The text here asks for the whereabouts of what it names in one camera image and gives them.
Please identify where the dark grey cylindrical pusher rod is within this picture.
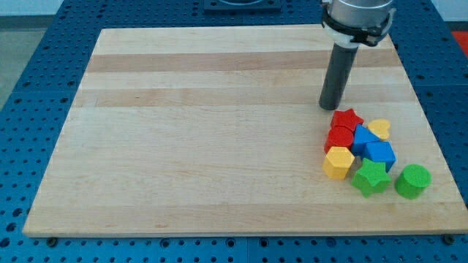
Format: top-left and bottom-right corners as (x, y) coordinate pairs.
(319, 44), (358, 110)

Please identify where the red star block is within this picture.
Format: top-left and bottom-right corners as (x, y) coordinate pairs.
(331, 109), (364, 133)

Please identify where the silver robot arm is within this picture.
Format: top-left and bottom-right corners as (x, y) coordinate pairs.
(319, 0), (396, 110)

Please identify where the blue triangle block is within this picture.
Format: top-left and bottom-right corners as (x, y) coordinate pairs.
(351, 124), (380, 156)

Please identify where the green star block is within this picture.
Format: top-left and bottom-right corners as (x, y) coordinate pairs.
(351, 158), (391, 198)

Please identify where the red cylinder block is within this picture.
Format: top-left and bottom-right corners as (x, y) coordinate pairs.
(324, 126), (354, 153)

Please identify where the yellow heart block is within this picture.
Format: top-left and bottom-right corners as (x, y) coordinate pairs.
(367, 118), (391, 141)

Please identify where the blue cube block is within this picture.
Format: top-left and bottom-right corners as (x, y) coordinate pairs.
(362, 141), (396, 172)

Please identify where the yellow hexagon block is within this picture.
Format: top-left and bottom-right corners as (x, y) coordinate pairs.
(322, 146), (355, 180)

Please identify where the green cylinder block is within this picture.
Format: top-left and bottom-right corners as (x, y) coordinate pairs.
(395, 164), (432, 199)

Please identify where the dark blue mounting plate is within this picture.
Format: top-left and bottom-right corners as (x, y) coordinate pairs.
(202, 0), (282, 12)

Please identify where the wooden board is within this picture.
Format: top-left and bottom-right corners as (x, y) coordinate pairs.
(23, 25), (467, 237)

